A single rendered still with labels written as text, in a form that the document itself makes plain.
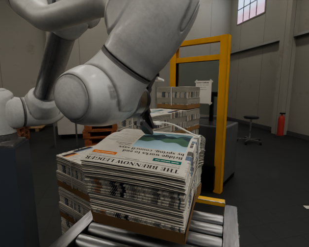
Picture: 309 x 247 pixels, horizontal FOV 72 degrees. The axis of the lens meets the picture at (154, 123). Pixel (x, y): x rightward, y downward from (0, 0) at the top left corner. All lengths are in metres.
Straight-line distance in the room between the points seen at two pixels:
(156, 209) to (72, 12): 0.51
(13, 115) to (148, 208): 0.84
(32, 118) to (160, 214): 0.86
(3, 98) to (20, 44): 7.15
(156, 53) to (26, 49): 7.95
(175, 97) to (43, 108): 1.37
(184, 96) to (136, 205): 1.64
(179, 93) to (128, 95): 1.82
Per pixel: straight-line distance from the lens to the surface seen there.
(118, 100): 0.35
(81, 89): 0.32
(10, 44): 8.40
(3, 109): 1.20
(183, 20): 0.36
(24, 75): 8.20
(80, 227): 0.85
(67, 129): 5.86
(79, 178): 1.42
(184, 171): 0.51
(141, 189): 0.56
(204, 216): 0.90
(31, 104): 1.20
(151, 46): 0.34
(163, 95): 2.26
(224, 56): 2.55
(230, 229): 0.85
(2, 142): 1.22
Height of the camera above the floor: 1.28
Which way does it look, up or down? 10 degrees down
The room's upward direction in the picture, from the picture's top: straight up
